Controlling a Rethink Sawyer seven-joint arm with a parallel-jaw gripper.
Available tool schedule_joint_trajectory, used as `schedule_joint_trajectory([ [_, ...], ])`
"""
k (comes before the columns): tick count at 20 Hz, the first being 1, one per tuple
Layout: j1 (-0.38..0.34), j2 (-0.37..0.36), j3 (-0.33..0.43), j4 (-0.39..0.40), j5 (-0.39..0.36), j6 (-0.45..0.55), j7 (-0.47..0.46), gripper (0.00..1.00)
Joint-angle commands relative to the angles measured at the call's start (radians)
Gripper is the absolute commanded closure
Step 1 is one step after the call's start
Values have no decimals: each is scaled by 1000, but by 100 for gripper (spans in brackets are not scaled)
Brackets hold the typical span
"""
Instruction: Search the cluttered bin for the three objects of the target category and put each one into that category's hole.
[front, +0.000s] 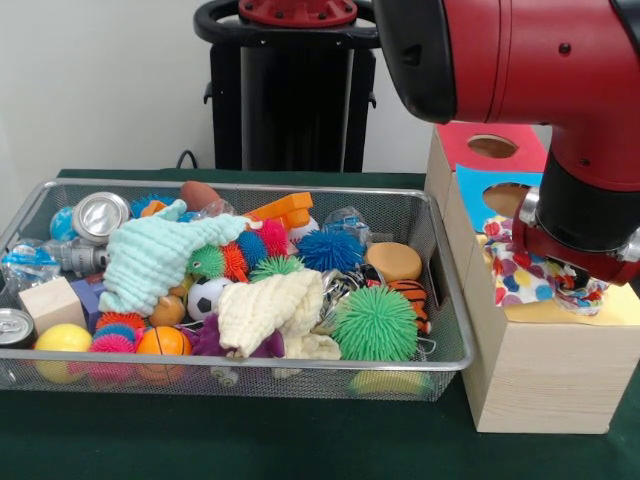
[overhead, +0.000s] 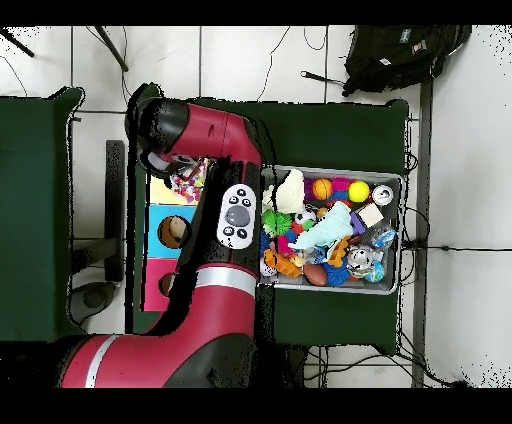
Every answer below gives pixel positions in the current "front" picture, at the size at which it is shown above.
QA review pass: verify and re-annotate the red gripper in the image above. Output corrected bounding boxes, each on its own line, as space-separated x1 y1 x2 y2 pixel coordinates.
512 220 640 301

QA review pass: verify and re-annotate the polka-dot cloth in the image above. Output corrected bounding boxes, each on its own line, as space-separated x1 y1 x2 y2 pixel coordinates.
479 215 611 317

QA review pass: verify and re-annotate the wooden box with three holes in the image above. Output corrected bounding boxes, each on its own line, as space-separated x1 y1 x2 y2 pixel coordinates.
423 121 640 435

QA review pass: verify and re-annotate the clear mesh bin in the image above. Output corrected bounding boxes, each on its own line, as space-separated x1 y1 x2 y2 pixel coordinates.
0 178 476 403

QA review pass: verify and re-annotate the tan round wooden block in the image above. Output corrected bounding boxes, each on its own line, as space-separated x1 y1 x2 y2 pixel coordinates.
365 242 423 284

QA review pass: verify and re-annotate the green spiky ball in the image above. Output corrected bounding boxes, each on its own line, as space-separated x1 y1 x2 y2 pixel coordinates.
331 286 420 363

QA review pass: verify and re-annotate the blue spiky ball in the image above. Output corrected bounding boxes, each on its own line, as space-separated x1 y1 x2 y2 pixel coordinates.
296 228 366 274

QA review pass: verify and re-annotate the orange plastic toy brick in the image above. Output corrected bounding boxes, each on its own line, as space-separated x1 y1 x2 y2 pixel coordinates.
245 191 315 233

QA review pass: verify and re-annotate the cream yellow cloth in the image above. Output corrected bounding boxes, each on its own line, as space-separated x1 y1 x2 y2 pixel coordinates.
217 268 342 361

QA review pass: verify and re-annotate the dark green tablecloth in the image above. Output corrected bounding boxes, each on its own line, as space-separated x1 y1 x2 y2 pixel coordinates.
0 168 640 480

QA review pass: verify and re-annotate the small soccer ball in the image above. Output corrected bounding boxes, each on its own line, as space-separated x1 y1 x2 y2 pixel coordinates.
186 277 233 323

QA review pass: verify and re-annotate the small orange basketball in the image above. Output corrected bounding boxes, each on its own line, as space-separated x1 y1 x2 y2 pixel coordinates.
136 326 192 383

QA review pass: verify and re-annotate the mint green cloth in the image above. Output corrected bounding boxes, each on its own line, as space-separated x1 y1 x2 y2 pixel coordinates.
98 200 251 317

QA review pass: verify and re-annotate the pink spiky ball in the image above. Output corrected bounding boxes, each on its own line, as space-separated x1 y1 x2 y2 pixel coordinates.
90 322 139 355

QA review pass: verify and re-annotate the silver drink can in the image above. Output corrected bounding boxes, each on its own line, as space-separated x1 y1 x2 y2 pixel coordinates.
72 192 131 245

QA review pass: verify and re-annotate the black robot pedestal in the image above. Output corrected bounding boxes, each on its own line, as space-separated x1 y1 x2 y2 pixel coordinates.
194 0 402 171

